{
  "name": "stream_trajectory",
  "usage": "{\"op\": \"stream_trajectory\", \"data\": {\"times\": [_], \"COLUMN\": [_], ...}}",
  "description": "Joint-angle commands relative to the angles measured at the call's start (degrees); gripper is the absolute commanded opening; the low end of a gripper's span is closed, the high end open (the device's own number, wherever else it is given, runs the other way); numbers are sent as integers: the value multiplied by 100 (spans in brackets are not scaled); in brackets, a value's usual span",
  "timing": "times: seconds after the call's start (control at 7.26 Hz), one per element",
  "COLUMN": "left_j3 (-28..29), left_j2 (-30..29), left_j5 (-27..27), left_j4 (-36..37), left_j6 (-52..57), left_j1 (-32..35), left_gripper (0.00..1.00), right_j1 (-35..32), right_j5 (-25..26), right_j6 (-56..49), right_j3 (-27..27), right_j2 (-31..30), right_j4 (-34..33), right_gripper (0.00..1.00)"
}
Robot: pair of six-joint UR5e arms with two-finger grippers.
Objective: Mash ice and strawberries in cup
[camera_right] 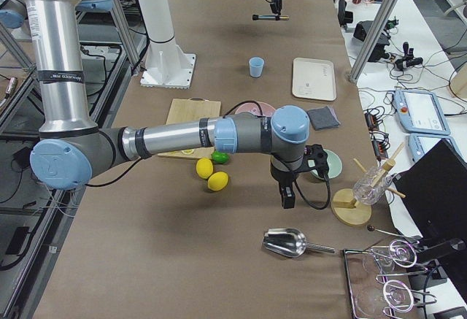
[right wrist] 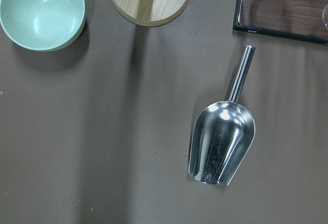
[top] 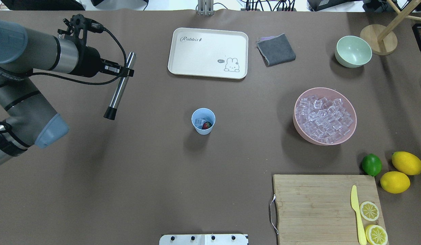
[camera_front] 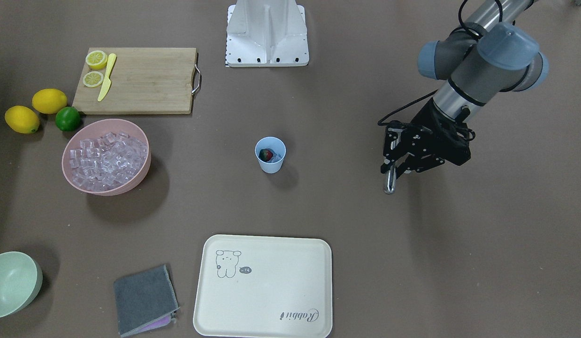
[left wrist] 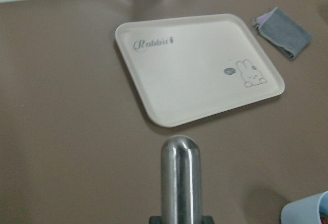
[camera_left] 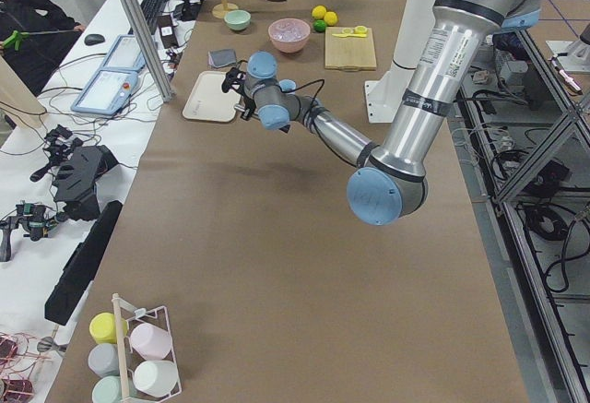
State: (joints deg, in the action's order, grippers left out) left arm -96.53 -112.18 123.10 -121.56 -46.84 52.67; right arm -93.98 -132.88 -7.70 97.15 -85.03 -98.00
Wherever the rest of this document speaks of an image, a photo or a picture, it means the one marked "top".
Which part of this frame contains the lemon half upper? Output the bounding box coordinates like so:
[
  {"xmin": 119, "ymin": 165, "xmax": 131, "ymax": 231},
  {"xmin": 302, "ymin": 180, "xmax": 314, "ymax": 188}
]
[{"xmin": 359, "ymin": 201, "xmax": 380, "ymax": 222}]

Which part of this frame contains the steel muddler with black tip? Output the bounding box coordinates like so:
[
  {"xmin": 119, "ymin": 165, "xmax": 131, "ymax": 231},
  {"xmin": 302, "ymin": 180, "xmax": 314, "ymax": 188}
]
[{"xmin": 104, "ymin": 52, "xmax": 136, "ymax": 120}]

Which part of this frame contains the light green bowl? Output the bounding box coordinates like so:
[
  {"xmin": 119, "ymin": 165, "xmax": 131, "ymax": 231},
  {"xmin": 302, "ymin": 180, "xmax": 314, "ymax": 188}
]
[{"xmin": 334, "ymin": 36, "xmax": 372, "ymax": 68}]

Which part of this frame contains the grey folded cloth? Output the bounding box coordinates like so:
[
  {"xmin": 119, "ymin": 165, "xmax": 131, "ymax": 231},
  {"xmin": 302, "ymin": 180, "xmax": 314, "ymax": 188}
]
[{"xmin": 256, "ymin": 33, "xmax": 296, "ymax": 66}]

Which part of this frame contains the cream rabbit tray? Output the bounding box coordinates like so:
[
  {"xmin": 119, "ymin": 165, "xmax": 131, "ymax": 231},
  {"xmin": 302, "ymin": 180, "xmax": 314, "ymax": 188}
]
[{"xmin": 167, "ymin": 28, "xmax": 249, "ymax": 80}]

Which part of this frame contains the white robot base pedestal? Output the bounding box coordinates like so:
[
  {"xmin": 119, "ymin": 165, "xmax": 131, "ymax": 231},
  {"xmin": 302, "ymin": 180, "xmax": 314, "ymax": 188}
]
[{"xmin": 159, "ymin": 233, "xmax": 249, "ymax": 245}]

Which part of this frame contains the yellow plastic knife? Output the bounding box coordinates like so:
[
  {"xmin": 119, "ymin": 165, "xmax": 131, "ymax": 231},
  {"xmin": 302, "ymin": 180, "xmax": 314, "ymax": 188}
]
[{"xmin": 350, "ymin": 185, "xmax": 367, "ymax": 245}]

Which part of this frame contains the wooden cutting board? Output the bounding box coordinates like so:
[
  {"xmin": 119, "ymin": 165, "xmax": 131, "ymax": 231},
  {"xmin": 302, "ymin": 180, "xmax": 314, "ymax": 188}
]
[{"xmin": 272, "ymin": 174, "xmax": 386, "ymax": 245}]

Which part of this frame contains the lemon half lower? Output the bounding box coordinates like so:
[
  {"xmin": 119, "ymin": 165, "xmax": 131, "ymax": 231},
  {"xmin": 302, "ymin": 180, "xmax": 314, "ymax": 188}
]
[{"xmin": 365, "ymin": 225, "xmax": 389, "ymax": 245}]

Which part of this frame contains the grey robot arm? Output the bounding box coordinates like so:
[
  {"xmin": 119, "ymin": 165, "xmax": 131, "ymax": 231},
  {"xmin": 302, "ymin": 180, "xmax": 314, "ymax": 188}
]
[{"xmin": 0, "ymin": 14, "xmax": 136, "ymax": 165}]

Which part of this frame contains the red strawberry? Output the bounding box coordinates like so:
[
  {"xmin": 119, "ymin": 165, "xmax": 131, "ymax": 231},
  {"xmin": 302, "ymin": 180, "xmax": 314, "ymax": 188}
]
[{"xmin": 201, "ymin": 121, "xmax": 213, "ymax": 130}]

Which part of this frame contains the lemon half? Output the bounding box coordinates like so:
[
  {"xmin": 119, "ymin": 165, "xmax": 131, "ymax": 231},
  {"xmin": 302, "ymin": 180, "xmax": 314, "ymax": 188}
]
[
  {"xmin": 365, "ymin": 225, "xmax": 389, "ymax": 245},
  {"xmin": 359, "ymin": 201, "xmax": 380, "ymax": 222}
]

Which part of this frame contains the aluminium frame post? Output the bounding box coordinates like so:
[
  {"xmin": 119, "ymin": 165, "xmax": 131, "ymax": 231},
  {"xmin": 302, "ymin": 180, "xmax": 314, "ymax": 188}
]
[{"xmin": 197, "ymin": 0, "xmax": 215, "ymax": 16}]

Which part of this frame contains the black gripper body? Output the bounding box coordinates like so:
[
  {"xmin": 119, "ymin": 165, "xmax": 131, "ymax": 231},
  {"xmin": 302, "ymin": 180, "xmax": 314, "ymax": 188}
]
[{"xmin": 57, "ymin": 14, "xmax": 103, "ymax": 78}]

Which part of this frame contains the whole yellow lemon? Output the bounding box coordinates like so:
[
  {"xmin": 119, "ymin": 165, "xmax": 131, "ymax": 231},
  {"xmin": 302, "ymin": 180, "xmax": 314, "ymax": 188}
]
[
  {"xmin": 380, "ymin": 171, "xmax": 410, "ymax": 194},
  {"xmin": 391, "ymin": 151, "xmax": 421, "ymax": 176}
]

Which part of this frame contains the clear ice cube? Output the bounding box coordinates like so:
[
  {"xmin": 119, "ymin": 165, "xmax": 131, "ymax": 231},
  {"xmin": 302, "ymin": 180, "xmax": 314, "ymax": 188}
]
[{"xmin": 194, "ymin": 118, "xmax": 206, "ymax": 128}]

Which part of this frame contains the green lime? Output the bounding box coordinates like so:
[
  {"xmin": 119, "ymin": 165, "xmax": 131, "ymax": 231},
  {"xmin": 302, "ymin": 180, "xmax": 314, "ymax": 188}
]
[{"xmin": 361, "ymin": 153, "xmax": 383, "ymax": 177}]

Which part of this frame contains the wooden cup tree stand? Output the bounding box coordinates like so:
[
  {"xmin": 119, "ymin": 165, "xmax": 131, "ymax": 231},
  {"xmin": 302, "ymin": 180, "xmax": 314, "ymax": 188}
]
[{"xmin": 360, "ymin": 0, "xmax": 421, "ymax": 55}]

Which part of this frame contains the light blue plastic cup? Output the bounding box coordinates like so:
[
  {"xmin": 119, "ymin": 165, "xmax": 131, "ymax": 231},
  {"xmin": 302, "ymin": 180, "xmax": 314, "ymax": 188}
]
[{"xmin": 191, "ymin": 108, "xmax": 216, "ymax": 135}]

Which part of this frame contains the pink bowl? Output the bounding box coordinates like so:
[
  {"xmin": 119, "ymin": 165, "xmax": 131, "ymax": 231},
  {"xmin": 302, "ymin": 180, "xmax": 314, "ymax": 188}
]
[{"xmin": 293, "ymin": 88, "xmax": 357, "ymax": 146}]

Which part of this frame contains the pile of clear ice cubes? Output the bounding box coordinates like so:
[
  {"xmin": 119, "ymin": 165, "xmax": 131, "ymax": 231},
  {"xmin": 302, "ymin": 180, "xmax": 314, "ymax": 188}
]
[{"xmin": 294, "ymin": 95, "xmax": 356, "ymax": 145}]

